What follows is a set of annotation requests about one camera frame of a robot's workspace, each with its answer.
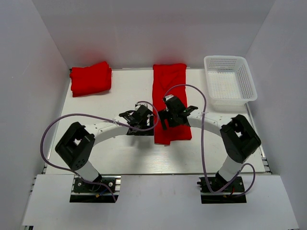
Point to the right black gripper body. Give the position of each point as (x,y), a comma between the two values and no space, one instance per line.
(172,120)

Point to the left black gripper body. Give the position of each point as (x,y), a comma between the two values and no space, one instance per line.
(142,132)

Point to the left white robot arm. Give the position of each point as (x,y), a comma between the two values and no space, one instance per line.
(76,145)

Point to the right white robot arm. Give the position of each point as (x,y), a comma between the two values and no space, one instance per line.
(239,138)

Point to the folded red t shirt stack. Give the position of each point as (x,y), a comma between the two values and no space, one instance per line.
(91,80)

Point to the white plastic basket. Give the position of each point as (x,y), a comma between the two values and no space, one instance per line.
(229,82)

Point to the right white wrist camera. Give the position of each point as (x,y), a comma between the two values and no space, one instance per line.
(167,97)

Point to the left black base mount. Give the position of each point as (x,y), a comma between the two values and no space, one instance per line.
(82,192)

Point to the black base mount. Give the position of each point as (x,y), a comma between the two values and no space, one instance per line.
(82,192)
(227,196)

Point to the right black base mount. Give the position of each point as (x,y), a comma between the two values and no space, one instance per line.
(227,196)

